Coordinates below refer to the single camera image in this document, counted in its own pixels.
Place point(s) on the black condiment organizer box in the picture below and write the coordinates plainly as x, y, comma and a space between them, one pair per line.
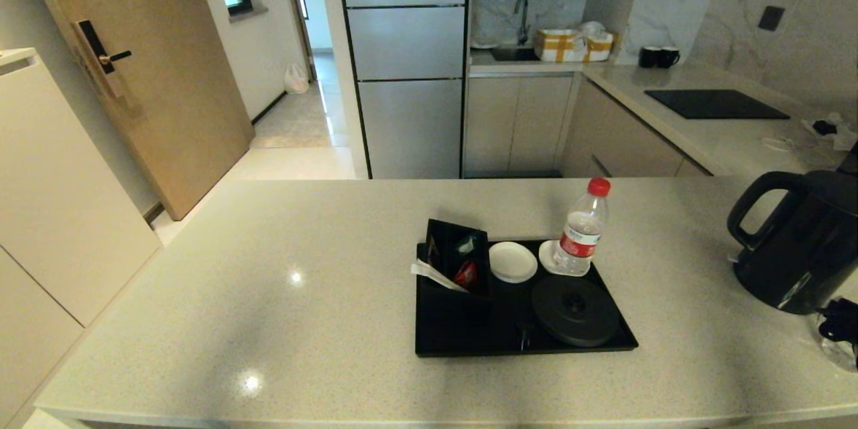
442, 301

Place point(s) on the red plastic snack bag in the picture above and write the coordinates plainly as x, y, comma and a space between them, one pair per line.
466, 273

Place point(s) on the black wall socket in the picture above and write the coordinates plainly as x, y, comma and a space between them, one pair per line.
770, 19

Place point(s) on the black power adapter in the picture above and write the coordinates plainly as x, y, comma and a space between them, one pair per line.
823, 127

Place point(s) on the round black kettle base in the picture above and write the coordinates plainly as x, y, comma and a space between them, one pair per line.
575, 312

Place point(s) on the white round coaster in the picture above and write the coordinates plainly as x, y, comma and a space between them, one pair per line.
513, 261
548, 261

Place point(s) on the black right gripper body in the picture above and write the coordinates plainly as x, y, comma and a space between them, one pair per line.
843, 322

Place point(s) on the black electronic door lock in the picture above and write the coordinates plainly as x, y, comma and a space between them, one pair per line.
94, 47

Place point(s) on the black induction cooktop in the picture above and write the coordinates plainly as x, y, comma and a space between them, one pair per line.
714, 105

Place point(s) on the black rectangular serving tray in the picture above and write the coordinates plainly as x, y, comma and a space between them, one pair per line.
456, 335

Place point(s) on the light wooden door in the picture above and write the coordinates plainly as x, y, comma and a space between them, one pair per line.
154, 80

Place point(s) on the silver refrigerator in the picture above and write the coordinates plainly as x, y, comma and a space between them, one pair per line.
405, 47

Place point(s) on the dark kitchen faucet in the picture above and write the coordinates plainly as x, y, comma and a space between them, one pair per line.
523, 17

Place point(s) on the clear water bottle red cap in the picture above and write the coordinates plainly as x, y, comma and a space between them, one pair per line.
582, 231
838, 355

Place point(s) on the black mug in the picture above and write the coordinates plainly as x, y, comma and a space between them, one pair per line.
668, 57
647, 57

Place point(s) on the pale paper packet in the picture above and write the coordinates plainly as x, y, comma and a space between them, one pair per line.
434, 247

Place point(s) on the beige kitchen base cabinet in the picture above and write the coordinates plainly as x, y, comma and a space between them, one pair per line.
523, 124

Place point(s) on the black electric kettle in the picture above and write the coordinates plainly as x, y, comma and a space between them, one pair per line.
804, 261

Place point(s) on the white crumpled cloth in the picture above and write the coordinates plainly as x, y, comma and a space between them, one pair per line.
846, 137

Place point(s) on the white paper stick sachet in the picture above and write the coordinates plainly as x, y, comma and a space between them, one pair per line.
436, 275

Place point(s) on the steel kitchen sink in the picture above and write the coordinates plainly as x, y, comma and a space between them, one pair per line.
513, 53

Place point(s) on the white plastic bag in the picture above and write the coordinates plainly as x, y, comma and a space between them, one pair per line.
295, 80

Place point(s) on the cardboard box with yellow tape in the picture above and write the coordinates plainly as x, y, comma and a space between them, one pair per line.
563, 47

